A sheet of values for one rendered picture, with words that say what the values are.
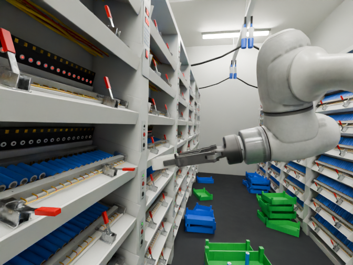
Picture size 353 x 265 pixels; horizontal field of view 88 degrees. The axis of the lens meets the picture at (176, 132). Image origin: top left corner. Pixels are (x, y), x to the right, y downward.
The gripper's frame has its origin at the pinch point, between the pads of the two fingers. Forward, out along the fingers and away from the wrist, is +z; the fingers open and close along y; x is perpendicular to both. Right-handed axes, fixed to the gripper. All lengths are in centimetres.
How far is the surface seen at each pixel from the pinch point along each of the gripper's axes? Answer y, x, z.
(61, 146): -1.5, 10.4, 30.5
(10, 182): -21.8, 4.4, 23.6
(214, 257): 44, -59, -2
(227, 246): 77, -76, -9
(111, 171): -0.7, 0.0, 16.3
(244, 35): 172, 100, -72
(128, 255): 16.1, -35.8, 27.1
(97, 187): -8.8, -2.1, 15.8
